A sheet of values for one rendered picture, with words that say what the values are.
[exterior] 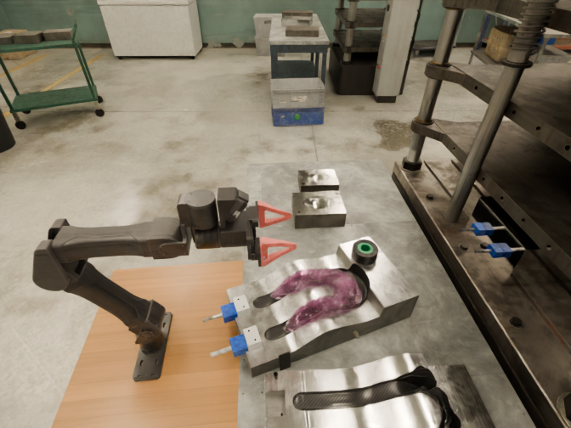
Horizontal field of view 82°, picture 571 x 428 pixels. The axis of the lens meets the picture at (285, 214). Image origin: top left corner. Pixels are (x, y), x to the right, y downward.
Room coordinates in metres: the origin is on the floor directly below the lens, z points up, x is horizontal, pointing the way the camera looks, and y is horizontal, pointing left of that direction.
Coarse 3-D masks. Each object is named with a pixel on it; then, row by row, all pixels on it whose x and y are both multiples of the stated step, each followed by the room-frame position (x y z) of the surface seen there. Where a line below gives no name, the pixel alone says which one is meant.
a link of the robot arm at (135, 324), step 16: (80, 272) 0.47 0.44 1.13; (96, 272) 0.49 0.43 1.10; (80, 288) 0.45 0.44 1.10; (96, 288) 0.46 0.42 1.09; (112, 288) 0.48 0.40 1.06; (96, 304) 0.45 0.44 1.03; (112, 304) 0.46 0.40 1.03; (128, 304) 0.47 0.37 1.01; (144, 304) 0.50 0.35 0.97; (160, 304) 0.52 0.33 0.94; (128, 320) 0.45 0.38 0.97; (144, 320) 0.46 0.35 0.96; (160, 320) 0.48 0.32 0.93
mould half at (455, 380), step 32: (288, 384) 0.34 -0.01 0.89; (320, 384) 0.34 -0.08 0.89; (352, 384) 0.34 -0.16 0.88; (448, 384) 0.35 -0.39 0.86; (288, 416) 0.27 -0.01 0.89; (320, 416) 0.27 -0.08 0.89; (352, 416) 0.27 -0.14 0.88; (384, 416) 0.27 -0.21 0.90; (416, 416) 0.26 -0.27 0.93; (480, 416) 0.28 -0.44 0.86
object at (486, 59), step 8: (496, 16) 5.57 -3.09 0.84; (504, 16) 5.34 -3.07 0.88; (480, 32) 6.08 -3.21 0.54; (544, 32) 4.25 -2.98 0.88; (552, 32) 4.25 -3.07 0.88; (560, 32) 4.25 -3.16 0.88; (544, 40) 4.23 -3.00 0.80; (544, 48) 4.22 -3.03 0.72; (472, 56) 6.08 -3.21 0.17; (480, 56) 5.76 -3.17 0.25; (488, 56) 5.76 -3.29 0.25; (488, 64) 5.35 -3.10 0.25; (496, 64) 5.34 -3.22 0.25
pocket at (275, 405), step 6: (282, 390) 0.32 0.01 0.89; (270, 396) 0.32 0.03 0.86; (276, 396) 0.32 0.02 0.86; (282, 396) 0.32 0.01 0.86; (270, 402) 0.31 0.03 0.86; (276, 402) 0.31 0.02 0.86; (282, 402) 0.31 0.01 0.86; (270, 408) 0.30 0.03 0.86; (276, 408) 0.30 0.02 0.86; (282, 408) 0.30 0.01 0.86; (270, 414) 0.28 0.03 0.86; (276, 414) 0.28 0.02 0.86; (282, 414) 0.29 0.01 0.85
